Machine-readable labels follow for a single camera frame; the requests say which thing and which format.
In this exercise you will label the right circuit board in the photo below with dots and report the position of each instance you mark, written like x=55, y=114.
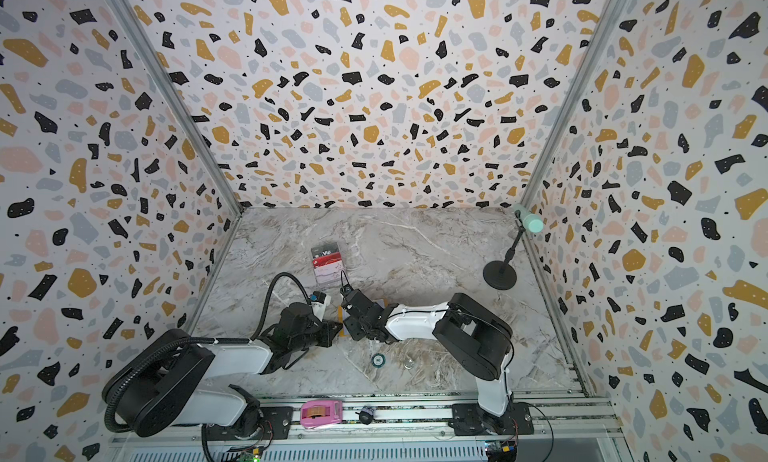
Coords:
x=501, y=451

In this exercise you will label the clear acrylic card box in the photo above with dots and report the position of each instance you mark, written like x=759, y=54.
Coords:
x=327, y=263

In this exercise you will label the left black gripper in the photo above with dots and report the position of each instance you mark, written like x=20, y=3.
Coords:
x=330, y=332

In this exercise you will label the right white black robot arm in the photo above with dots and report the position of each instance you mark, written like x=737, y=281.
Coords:
x=479, y=341

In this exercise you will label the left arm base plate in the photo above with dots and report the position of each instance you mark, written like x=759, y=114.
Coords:
x=270, y=423

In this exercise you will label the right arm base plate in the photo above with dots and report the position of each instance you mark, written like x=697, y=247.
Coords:
x=470, y=420

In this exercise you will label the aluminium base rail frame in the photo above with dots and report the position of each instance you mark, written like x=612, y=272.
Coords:
x=567, y=427

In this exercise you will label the pink tape dispenser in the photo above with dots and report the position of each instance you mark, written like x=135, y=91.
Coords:
x=321, y=413

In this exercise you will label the green circuit board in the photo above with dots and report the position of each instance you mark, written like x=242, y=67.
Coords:
x=251, y=455

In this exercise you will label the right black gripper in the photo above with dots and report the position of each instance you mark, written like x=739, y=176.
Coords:
x=354, y=317

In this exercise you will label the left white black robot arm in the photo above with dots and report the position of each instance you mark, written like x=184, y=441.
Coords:
x=169, y=383

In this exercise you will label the black microphone stand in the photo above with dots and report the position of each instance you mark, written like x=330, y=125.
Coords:
x=500, y=274

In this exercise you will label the small black knob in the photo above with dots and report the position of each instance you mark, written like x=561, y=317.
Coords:
x=366, y=415

